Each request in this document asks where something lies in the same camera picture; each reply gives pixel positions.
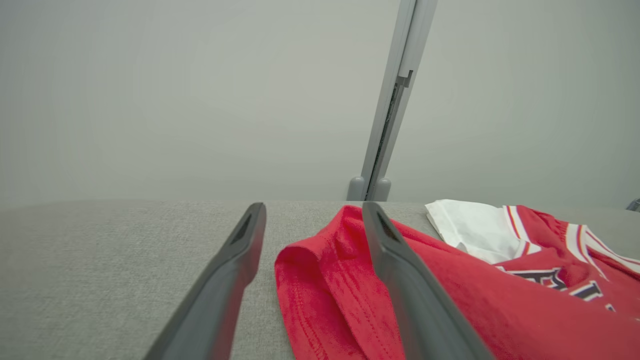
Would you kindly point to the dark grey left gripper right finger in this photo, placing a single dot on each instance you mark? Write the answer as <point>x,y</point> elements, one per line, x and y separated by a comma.
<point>420,305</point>

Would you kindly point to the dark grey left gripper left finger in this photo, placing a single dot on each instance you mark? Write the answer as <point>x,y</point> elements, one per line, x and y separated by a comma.
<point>220,295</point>

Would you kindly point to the red jersey with lettering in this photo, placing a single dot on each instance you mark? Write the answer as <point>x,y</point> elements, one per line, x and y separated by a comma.
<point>500,310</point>

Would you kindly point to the grey partition post twin feet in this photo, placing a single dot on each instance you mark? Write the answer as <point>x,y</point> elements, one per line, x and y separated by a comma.
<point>395,100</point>

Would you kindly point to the grey metal bracket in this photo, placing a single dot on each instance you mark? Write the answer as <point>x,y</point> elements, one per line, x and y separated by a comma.
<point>635,205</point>

